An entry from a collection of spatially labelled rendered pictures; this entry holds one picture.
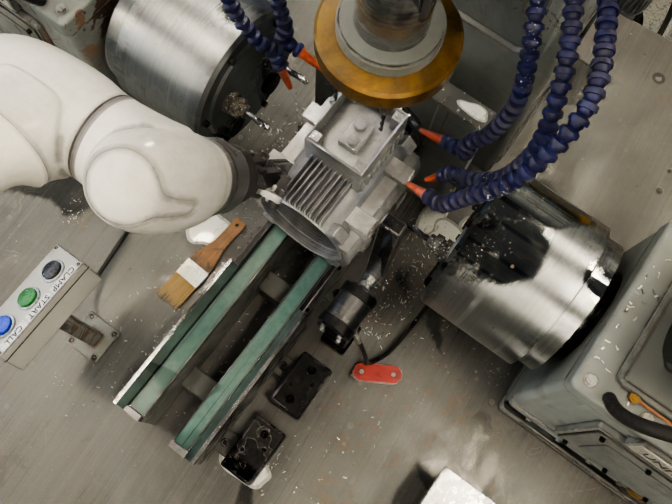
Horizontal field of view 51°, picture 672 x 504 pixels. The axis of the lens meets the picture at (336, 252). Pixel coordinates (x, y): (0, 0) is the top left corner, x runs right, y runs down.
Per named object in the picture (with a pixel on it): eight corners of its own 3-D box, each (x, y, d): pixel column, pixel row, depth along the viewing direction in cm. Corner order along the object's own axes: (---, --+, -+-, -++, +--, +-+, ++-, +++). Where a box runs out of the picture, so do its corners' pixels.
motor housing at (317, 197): (324, 129, 125) (327, 73, 107) (412, 189, 123) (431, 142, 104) (255, 214, 120) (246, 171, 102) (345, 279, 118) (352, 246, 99)
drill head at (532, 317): (448, 173, 124) (482, 105, 100) (650, 309, 119) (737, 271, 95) (366, 283, 118) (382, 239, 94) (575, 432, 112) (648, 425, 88)
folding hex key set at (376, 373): (401, 367, 126) (402, 366, 124) (400, 385, 125) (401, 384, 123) (352, 362, 126) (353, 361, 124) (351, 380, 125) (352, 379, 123)
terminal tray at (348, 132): (348, 100, 110) (351, 76, 103) (404, 137, 108) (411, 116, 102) (302, 157, 107) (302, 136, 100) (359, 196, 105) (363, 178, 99)
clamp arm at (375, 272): (372, 262, 111) (391, 207, 86) (387, 273, 110) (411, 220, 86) (359, 279, 110) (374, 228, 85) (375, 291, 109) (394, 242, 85)
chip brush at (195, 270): (232, 213, 133) (231, 212, 132) (252, 230, 132) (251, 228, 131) (155, 294, 128) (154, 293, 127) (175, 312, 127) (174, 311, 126)
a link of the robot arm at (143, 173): (256, 160, 74) (158, 97, 76) (189, 163, 60) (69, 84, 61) (210, 245, 77) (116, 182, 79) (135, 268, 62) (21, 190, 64)
